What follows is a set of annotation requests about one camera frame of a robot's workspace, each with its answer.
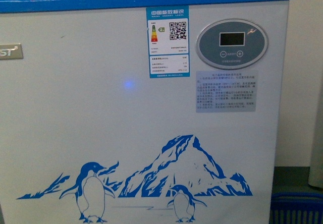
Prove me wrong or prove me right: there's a white blue chest freezer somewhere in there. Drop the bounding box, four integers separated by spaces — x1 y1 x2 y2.
1 0 290 223

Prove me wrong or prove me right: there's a grey instruction sticker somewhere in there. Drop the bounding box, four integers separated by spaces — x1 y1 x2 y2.
196 70 258 113

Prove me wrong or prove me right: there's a blue energy label sticker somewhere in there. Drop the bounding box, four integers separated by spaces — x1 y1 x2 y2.
146 6 190 78

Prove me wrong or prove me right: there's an oval grey control panel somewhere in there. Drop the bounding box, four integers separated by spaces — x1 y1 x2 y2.
196 19 268 70

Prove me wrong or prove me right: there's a silver brand badge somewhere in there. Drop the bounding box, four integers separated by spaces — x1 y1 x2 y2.
0 43 24 60

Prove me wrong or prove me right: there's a blue plastic crate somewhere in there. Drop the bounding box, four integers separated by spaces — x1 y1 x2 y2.
269 192 322 224

